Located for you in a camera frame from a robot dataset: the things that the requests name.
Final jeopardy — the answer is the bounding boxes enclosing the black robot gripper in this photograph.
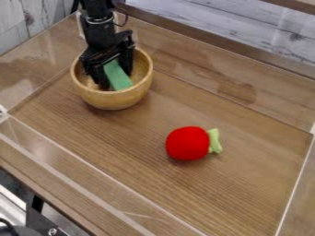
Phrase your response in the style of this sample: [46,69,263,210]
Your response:
[81,0,135,90]

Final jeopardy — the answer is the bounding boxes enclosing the green rectangular block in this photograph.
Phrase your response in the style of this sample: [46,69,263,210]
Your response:
[103,60,134,90]

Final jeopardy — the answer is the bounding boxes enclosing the light wooden bowl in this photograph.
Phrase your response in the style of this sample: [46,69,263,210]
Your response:
[71,47,154,110]

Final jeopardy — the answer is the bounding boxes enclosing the red plush apple toy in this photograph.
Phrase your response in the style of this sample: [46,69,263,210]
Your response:
[166,126,223,160]

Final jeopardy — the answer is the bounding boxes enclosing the clear acrylic front barrier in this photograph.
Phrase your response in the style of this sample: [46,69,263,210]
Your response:
[0,107,207,236]

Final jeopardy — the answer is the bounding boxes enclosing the black table leg bracket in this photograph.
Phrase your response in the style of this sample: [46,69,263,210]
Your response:
[26,195,71,236]

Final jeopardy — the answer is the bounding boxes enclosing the black cable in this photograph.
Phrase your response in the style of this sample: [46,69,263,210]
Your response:
[0,217,18,236]

